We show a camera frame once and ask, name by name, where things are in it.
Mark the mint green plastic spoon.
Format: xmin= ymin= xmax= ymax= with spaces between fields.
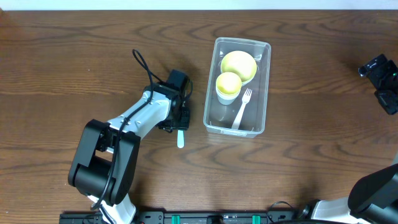
xmin=177 ymin=130 xmax=185 ymax=149

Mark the white plastic cup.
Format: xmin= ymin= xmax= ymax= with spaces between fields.
xmin=216 ymin=89 xmax=240 ymax=105

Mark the yellow plastic cup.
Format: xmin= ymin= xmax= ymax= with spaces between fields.
xmin=216 ymin=72 xmax=242 ymax=95

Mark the clear plastic container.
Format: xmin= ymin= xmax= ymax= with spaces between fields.
xmin=203 ymin=37 xmax=271 ymax=138

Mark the yellow plastic bowl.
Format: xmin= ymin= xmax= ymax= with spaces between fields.
xmin=220 ymin=50 xmax=257 ymax=86

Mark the pink plastic fork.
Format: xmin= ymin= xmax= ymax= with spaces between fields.
xmin=231 ymin=88 xmax=252 ymax=129

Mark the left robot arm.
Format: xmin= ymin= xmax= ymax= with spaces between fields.
xmin=68 ymin=81 xmax=191 ymax=223

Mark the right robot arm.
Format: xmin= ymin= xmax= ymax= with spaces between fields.
xmin=298 ymin=54 xmax=397 ymax=223

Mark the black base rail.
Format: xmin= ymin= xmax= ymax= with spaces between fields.
xmin=59 ymin=208 xmax=310 ymax=224

